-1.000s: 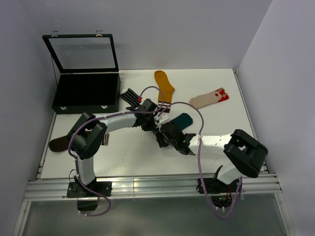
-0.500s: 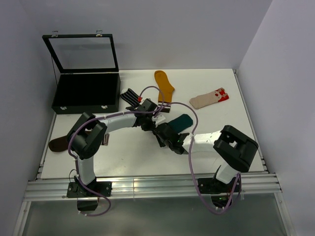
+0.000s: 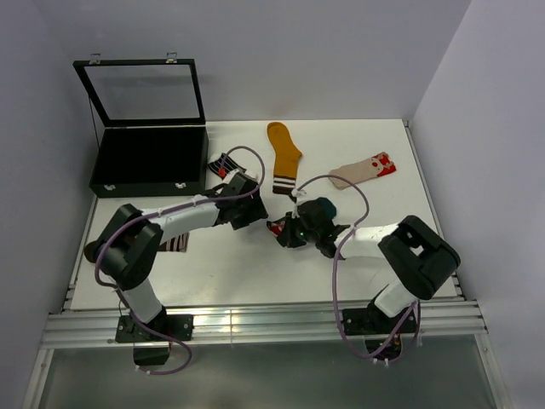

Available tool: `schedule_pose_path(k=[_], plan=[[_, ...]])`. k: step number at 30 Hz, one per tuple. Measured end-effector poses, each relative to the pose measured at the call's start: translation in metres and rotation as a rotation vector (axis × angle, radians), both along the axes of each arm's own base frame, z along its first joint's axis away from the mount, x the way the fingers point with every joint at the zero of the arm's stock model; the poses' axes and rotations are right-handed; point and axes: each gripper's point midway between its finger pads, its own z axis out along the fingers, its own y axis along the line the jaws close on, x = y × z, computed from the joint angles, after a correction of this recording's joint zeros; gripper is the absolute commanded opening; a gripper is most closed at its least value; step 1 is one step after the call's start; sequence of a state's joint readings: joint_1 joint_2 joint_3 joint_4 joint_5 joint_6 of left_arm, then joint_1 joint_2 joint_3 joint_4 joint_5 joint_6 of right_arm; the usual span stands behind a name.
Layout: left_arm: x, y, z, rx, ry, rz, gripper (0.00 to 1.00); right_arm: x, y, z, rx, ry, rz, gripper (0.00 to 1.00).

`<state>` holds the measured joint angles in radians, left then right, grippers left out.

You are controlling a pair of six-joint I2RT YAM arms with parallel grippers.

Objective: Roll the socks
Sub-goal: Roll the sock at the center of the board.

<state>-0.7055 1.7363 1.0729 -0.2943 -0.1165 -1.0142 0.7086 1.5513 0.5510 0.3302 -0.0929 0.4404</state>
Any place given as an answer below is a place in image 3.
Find black white striped ankle sock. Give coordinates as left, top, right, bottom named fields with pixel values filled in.
left=207, top=153, right=257, bottom=181

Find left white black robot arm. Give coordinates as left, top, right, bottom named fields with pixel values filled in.
left=84, top=170, right=268, bottom=343

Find beige red reindeer sock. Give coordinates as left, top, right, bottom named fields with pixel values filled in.
left=329, top=152, right=397, bottom=190

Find brown pink striped sock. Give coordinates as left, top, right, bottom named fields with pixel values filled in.
left=83, top=233, right=190, bottom=263

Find mustard yellow striped sock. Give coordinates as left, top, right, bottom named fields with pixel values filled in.
left=267, top=122, right=302, bottom=195

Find black glass-lid display box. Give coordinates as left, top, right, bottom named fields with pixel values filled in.
left=72, top=53, right=209, bottom=199

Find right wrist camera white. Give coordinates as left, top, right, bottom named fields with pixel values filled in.
left=289, top=188, right=307, bottom=204

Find aluminium mounting rail frame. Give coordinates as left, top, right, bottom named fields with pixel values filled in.
left=23, top=119, right=512, bottom=408

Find teal sock with red heel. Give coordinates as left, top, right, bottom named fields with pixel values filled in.
left=267, top=197, right=337, bottom=240

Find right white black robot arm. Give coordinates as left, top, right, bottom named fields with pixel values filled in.
left=267, top=198, right=461, bottom=336

